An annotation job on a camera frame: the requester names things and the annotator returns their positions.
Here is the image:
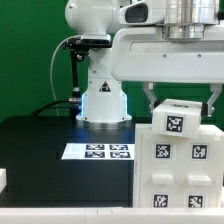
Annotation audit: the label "white cabinet top block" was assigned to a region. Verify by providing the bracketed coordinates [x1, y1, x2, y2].
[152, 99, 202, 138]

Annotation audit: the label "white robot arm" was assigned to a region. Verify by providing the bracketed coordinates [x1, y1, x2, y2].
[65, 0, 224, 127]

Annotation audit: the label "white cabinet body box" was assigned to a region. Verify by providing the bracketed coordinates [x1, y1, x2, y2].
[133, 124, 224, 208]

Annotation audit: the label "white table border rail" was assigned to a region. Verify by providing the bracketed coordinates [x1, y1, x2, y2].
[0, 168, 224, 224]

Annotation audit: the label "white tag sheet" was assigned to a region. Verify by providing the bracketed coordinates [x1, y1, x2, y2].
[62, 143, 135, 160]

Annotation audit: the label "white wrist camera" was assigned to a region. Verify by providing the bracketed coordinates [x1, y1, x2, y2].
[118, 0, 166, 26]

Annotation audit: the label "black floor cables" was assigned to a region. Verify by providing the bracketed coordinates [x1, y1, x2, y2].
[30, 99, 81, 118]

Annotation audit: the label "white door panel with tags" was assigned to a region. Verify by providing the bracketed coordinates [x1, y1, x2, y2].
[143, 135, 180, 208]

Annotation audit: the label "black camera stand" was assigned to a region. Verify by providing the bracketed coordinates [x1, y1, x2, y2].
[62, 34, 112, 117]

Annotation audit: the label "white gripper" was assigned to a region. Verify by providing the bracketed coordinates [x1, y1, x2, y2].
[112, 25, 224, 116]

